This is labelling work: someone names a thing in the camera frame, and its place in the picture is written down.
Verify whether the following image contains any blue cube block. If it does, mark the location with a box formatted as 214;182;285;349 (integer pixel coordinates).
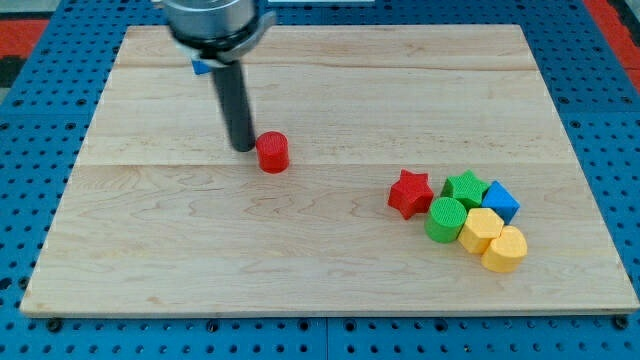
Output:
192;60;211;75

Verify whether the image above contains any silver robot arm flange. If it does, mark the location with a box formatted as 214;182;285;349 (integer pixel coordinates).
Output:
160;0;277;68

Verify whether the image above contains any red cylinder block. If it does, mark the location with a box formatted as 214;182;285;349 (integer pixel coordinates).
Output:
256;131;289;174

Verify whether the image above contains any red star block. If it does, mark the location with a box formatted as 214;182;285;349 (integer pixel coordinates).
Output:
387;169;434;220

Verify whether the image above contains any green cylinder block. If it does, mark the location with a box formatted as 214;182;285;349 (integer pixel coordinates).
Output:
424;197;467;243

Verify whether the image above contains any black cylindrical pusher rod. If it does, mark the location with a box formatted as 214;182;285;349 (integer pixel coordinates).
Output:
212;60;256;152

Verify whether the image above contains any green star block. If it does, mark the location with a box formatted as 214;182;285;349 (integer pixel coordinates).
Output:
440;170;490;210

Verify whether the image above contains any wooden board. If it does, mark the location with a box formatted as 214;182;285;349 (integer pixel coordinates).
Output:
21;25;639;318

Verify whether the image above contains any yellow hexagon block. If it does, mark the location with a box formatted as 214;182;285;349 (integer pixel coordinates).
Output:
457;208;504;254

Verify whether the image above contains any blue triangular block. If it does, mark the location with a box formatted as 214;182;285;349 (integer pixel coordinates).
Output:
481;180;520;225

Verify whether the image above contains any yellow heart block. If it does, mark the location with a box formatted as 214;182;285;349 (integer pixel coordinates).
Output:
481;225;528;273

